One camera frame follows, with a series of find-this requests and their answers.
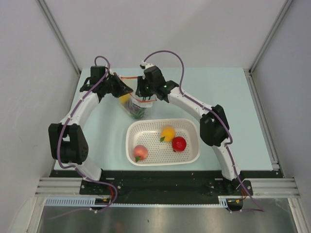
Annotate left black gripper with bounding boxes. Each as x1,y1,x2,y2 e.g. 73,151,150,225
102,73,133,99

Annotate clear zip top bag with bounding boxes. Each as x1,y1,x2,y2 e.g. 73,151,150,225
120,77,155,119

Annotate fake orange fruit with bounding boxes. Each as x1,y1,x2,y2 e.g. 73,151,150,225
160,126,176,142

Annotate fake pink peach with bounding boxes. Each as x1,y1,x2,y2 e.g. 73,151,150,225
133,145,148,163

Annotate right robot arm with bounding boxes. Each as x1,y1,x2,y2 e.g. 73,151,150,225
136,62,242,195

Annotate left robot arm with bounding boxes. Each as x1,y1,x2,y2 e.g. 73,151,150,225
48,66,133,194

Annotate fake yellow lemon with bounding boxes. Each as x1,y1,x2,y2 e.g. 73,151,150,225
119,94,131,104

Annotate fake purple grapes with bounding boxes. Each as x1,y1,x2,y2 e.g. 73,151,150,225
122,100,146,120

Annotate white perforated plastic basket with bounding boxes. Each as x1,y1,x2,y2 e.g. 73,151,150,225
125,118,201,166

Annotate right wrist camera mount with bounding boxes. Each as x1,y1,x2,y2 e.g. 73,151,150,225
140,62,154,74

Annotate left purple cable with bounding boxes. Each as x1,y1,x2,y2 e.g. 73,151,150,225
47,56,119,220

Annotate purple cable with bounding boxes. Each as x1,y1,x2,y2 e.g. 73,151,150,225
142,50,265,212
47,56,119,220

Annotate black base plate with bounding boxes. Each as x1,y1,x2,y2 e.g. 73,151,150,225
50,169,284,207

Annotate white cable duct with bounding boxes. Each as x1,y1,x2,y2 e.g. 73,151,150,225
45,197,110,207

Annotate aluminium frame rail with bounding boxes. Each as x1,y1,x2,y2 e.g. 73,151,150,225
244,69,300,199

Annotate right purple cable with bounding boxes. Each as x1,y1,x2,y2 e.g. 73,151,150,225
142,50,265,212

